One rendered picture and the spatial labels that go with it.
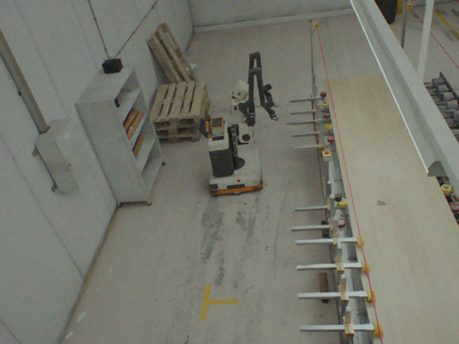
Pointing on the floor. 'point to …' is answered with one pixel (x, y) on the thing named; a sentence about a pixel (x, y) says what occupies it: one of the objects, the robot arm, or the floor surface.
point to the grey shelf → (123, 170)
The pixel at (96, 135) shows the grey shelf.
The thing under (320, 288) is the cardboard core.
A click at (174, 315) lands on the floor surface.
